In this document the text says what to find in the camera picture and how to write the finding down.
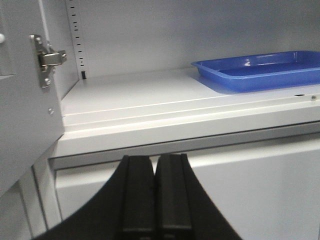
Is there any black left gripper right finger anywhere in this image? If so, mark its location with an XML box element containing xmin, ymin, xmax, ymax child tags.
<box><xmin>155</xmin><ymin>154</ymin><xmax>241</xmax><ymax>240</ymax></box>

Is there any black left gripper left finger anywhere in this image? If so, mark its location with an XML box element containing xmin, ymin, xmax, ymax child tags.
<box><xmin>37</xmin><ymin>155</ymin><xmax>156</xmax><ymax>240</ymax></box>

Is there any grey metal cabinet shelf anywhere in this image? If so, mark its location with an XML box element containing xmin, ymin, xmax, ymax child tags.
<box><xmin>50</xmin><ymin>68</ymin><xmax>320</xmax><ymax>170</ymax></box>

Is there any grey cabinet door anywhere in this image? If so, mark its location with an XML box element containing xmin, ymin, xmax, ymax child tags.
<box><xmin>0</xmin><ymin>0</ymin><xmax>64</xmax><ymax>194</ymax></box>

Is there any metal door hinge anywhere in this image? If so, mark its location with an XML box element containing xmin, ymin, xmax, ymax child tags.
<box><xmin>29</xmin><ymin>34</ymin><xmax>67</xmax><ymax>89</ymax></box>

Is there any blue plastic tray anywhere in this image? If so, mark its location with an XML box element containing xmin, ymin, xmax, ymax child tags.
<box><xmin>192</xmin><ymin>50</ymin><xmax>320</xmax><ymax>93</ymax></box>

